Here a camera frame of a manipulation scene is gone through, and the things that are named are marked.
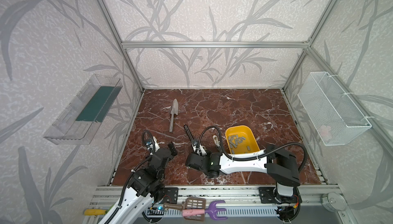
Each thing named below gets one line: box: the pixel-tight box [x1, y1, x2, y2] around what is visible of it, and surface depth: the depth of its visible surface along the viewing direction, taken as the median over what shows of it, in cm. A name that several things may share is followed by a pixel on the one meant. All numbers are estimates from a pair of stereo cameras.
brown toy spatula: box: [162, 196, 207, 222], surface depth 72 cm
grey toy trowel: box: [169, 98, 179, 133], surface depth 107 cm
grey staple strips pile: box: [228, 134, 251, 154], surface depth 95 cm
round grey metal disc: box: [321, 191, 348, 213], surface depth 69 cm
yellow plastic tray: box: [225, 125, 260, 155], surface depth 94 cm
